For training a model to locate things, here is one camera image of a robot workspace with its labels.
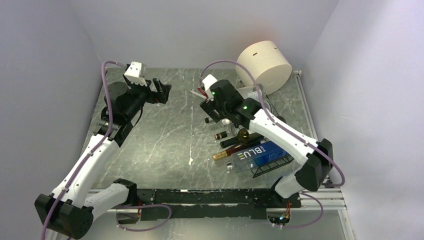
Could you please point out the white marker pen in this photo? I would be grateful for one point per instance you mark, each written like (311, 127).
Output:
(198, 94)

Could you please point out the gold capped amber wine bottle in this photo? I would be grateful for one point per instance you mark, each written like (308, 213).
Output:
(233, 149)

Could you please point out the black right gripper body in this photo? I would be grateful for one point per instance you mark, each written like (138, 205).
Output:
(220, 108)

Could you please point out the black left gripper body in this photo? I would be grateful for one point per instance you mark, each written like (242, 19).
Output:
(145, 94)

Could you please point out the cream cylindrical appliance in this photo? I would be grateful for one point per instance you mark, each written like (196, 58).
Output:
(267, 65)

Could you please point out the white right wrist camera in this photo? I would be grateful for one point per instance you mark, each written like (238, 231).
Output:
(208, 81)

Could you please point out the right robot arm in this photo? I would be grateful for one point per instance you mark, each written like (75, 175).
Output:
(313, 156)

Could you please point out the black wire wine rack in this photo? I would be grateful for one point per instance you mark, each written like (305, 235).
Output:
(251, 92)

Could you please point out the dark wine bottle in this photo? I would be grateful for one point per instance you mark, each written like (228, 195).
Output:
(243, 137)

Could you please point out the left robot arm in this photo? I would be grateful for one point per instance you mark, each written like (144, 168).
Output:
(68, 209)

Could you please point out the blue labelled clear bottle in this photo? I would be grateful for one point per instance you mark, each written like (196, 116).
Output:
(255, 156)

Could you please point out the red utility knife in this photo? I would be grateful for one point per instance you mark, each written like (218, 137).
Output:
(202, 92)

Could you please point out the black gold capped clear bottle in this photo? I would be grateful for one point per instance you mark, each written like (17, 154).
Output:
(221, 135)

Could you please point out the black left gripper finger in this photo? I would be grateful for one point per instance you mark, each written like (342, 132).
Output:
(157, 92)
(164, 92)

